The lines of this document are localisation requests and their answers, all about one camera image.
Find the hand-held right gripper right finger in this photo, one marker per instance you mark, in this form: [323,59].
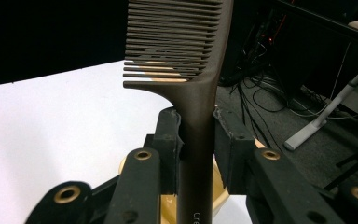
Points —
[248,168]

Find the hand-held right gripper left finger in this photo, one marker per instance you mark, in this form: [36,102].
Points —
[149,174]

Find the beige square cup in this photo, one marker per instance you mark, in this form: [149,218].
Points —
[220,189]

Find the dark brown comb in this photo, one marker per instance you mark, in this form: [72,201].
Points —
[195,109]

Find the white table mat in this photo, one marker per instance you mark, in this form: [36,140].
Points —
[52,137]

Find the white desk leg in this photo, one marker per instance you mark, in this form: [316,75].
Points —
[332,107]

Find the black horizontal frame bar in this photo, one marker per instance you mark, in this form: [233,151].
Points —
[323,21]

